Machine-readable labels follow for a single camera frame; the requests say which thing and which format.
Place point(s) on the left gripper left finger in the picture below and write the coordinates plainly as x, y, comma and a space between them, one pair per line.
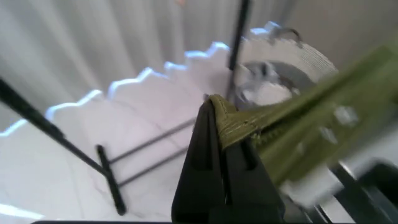
199, 174

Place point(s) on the white curtain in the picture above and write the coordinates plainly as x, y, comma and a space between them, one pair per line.
93, 46

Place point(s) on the white laundry basket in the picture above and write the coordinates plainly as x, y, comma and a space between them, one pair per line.
311, 59

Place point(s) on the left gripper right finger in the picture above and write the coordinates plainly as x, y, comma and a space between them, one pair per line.
252, 186

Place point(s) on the black clothes rack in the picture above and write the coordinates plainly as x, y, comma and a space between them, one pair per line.
31, 115

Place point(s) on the green shirt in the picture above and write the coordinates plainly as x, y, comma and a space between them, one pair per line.
280, 124

